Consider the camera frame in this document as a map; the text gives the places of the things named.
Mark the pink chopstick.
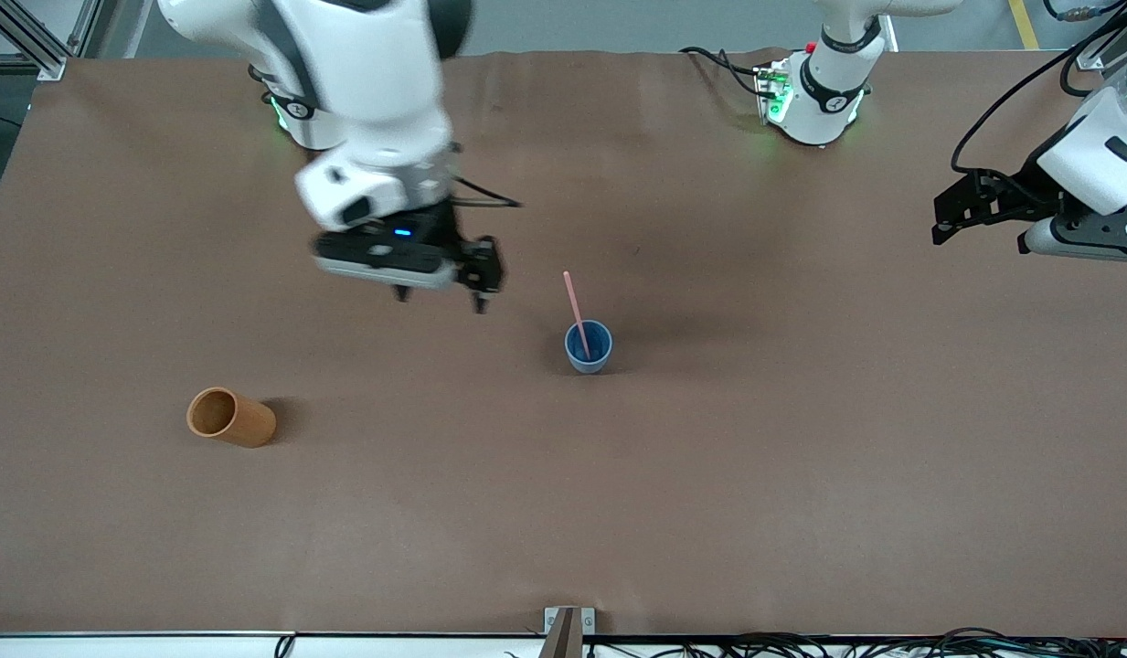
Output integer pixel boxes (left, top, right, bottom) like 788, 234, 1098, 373
563, 271, 591, 359

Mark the blue cup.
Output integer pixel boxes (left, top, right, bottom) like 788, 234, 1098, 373
564, 319, 613, 375

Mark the orange cylindrical cup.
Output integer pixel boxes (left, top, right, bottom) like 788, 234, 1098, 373
186, 387, 278, 449

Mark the brown table mat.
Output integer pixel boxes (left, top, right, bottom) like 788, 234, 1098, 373
0, 48, 1127, 638

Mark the black base cable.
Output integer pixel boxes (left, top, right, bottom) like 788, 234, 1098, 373
679, 46, 767, 98

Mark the silver bracket with post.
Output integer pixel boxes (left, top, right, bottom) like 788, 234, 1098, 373
540, 606, 597, 658

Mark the white table edge rail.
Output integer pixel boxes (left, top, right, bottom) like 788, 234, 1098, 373
0, 631, 1127, 658

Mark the black cable bundle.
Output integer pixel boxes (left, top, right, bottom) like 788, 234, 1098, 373
586, 628, 1127, 658

